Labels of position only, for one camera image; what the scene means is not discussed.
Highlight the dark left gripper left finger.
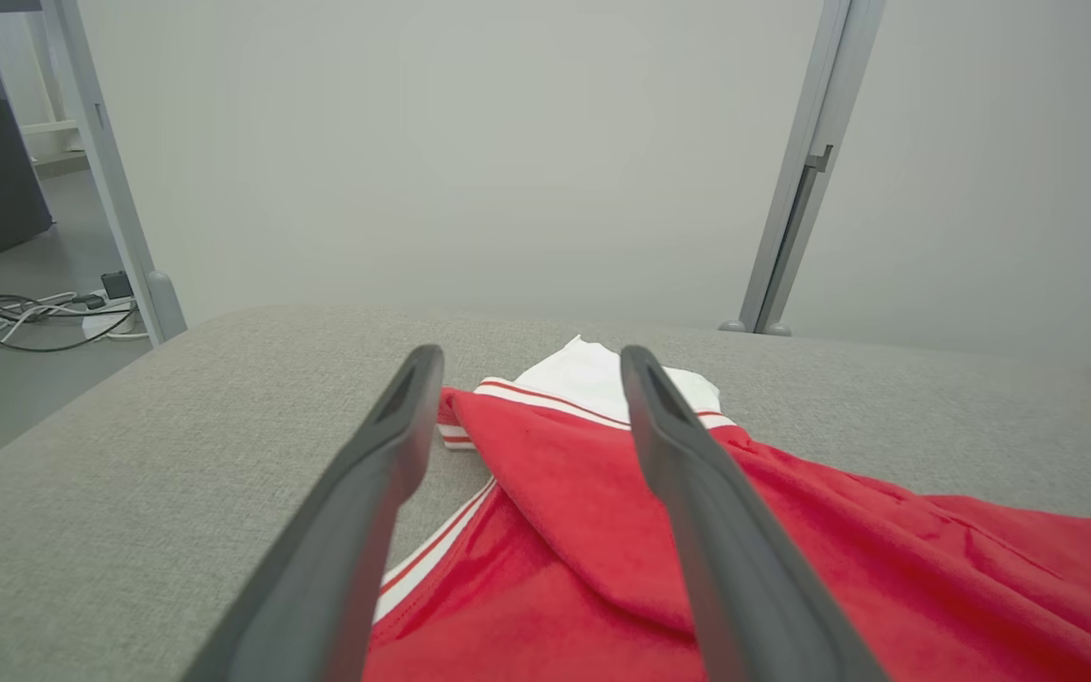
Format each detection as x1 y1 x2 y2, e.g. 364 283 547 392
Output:
181 344 445 682

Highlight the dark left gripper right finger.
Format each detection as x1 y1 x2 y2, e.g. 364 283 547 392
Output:
619 344 892 682

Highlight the red white printed t-shirt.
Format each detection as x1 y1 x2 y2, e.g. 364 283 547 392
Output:
361 334 1091 682

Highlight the grey fabric upholstered bench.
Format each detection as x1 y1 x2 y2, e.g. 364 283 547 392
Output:
0 303 1091 682

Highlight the white power strip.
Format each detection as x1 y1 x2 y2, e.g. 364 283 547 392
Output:
81 292 141 339

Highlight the grey partition end post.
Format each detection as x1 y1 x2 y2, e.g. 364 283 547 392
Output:
39 0 188 347

